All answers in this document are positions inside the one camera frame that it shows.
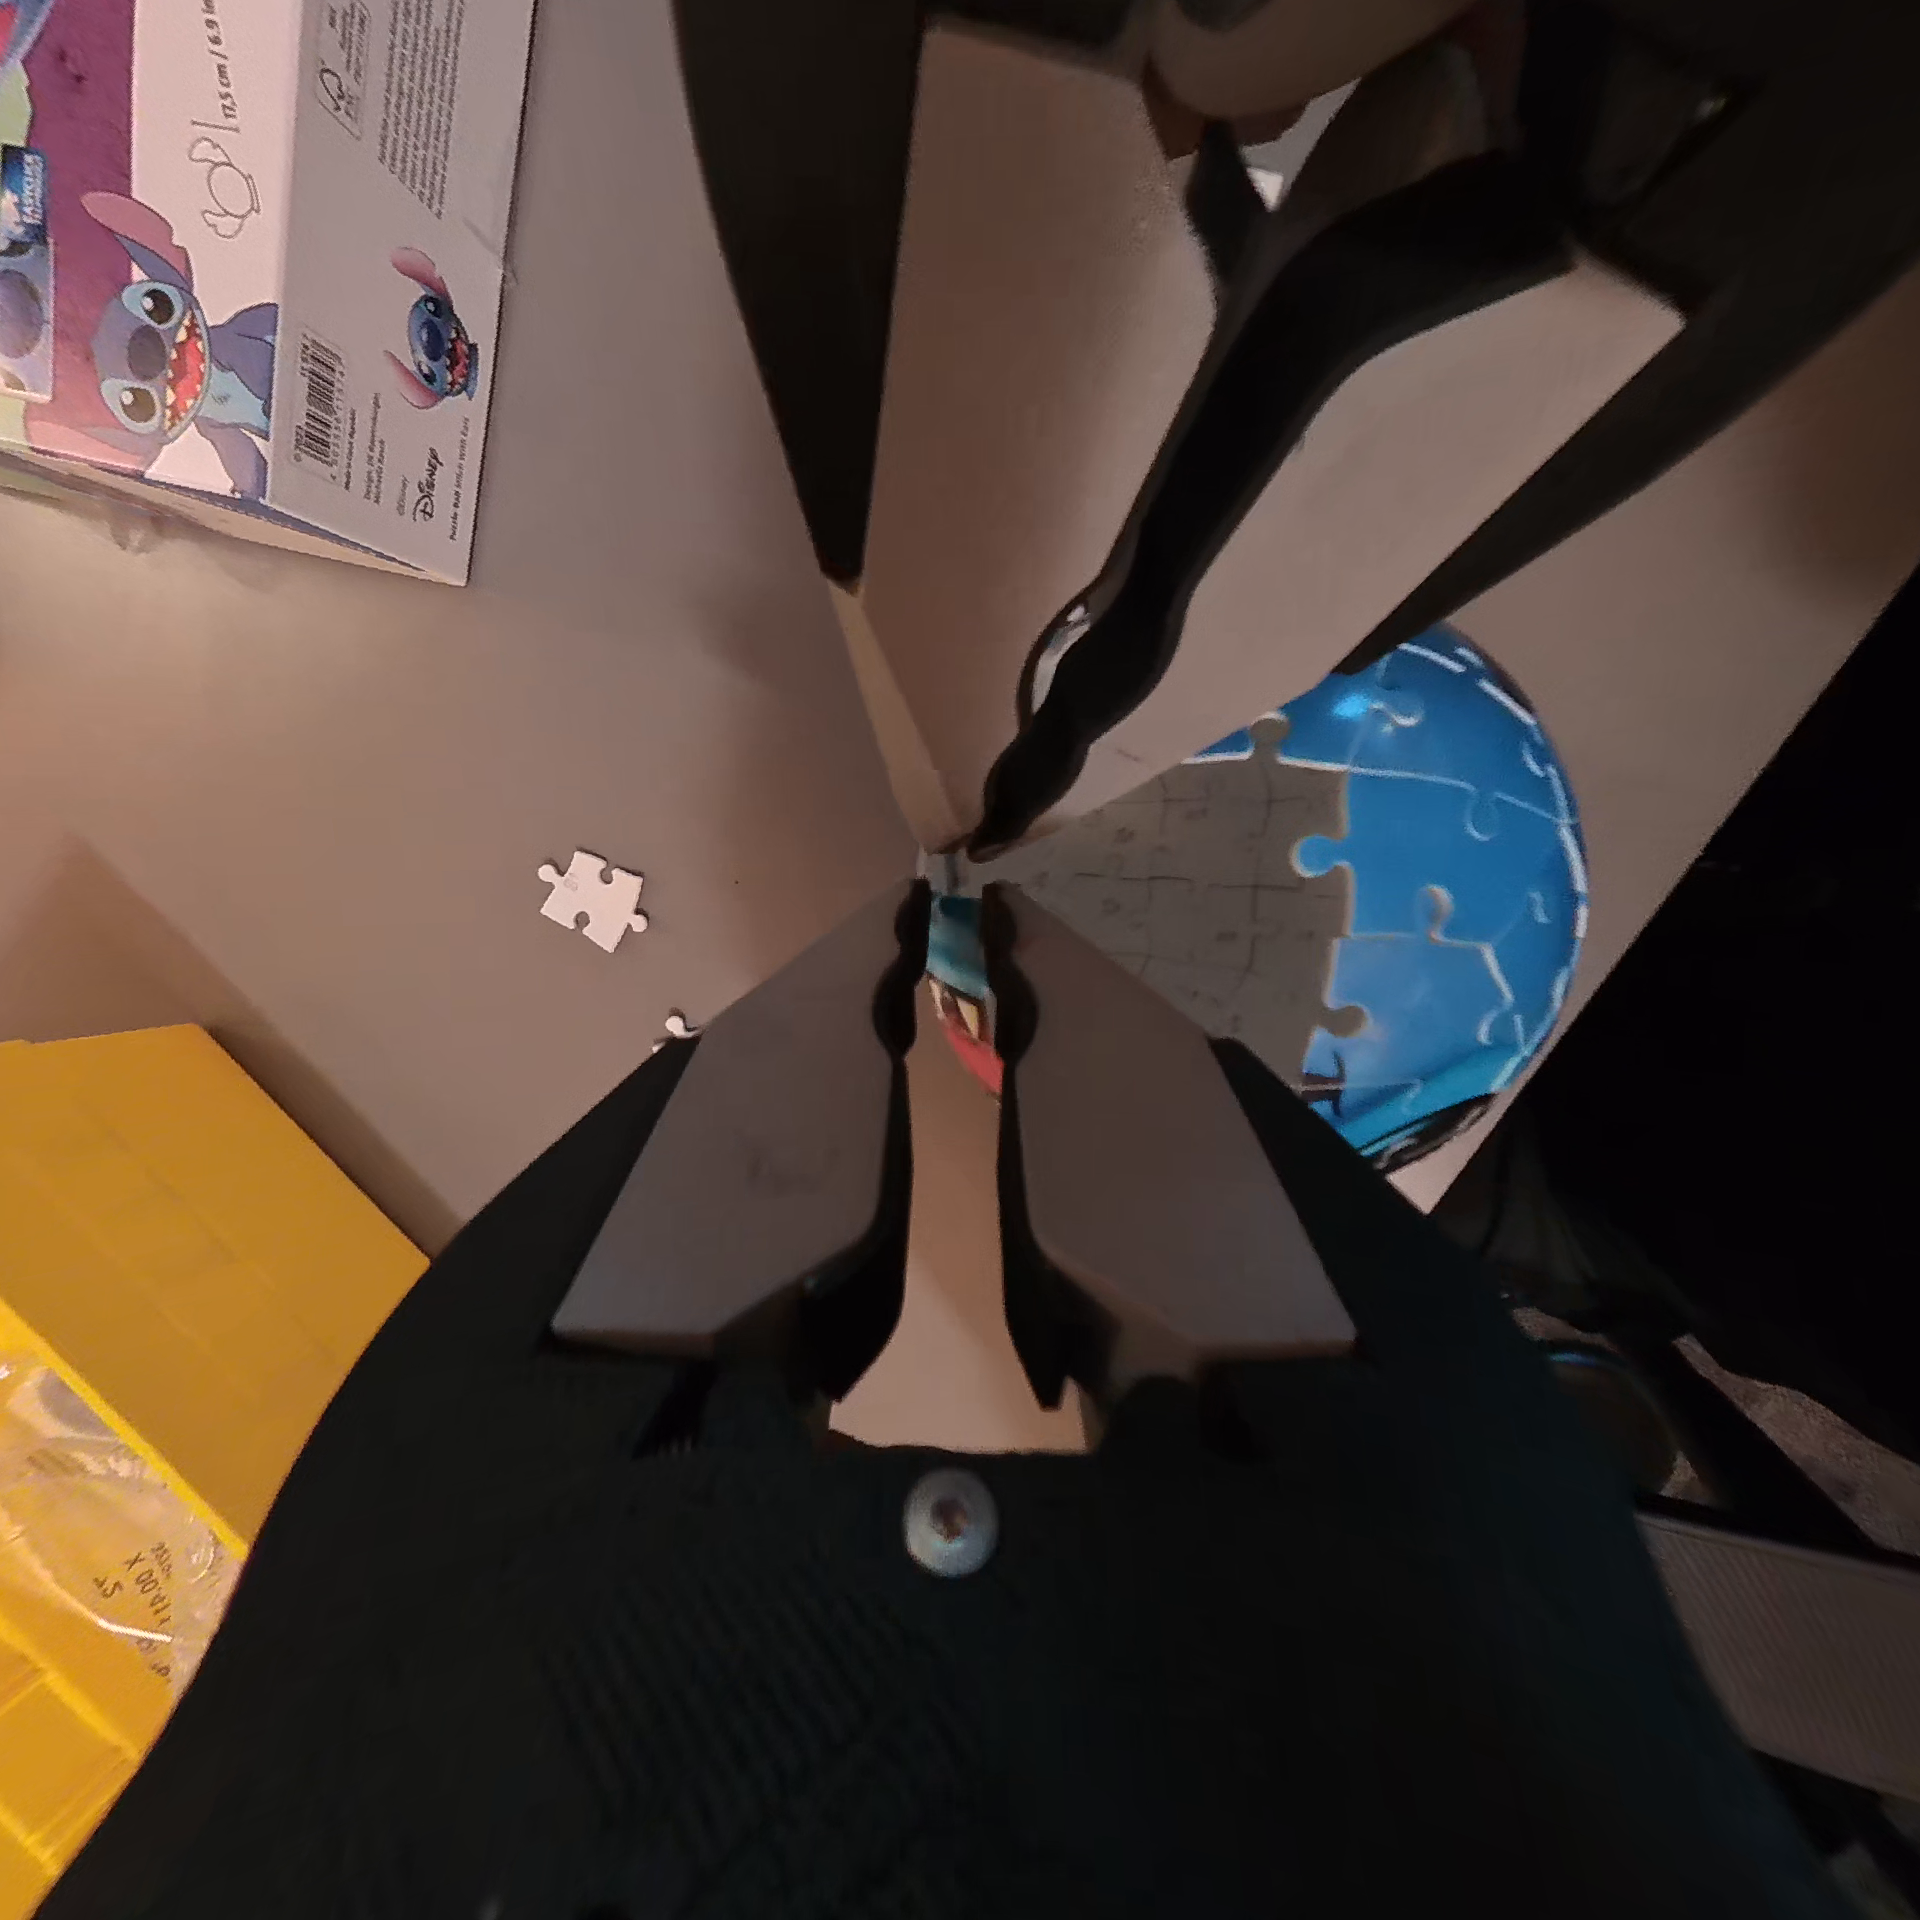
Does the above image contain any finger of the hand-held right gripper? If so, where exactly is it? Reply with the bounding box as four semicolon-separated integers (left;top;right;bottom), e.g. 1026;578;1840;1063
972;129;1697;864
829;28;1217;848

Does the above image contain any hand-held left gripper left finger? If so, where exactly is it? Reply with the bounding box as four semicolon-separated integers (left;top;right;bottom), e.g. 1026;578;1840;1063
547;878;937;1398

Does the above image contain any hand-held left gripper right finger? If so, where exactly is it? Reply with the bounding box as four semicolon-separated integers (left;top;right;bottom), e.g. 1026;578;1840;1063
980;885;1358;1419

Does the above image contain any blue puzzle ball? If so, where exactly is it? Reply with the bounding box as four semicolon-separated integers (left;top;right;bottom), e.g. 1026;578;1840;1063
922;624;1588;1202

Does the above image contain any cartoon print puzzle box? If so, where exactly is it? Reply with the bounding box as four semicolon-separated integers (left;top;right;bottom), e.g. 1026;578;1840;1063
0;0;540;589

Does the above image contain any yellow plastic bin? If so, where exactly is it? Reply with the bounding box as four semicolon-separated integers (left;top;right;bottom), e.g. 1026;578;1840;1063
0;1024;431;1920

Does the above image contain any clear plastic bag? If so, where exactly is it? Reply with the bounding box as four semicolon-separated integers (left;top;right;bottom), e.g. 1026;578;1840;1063
0;1341;247;1695

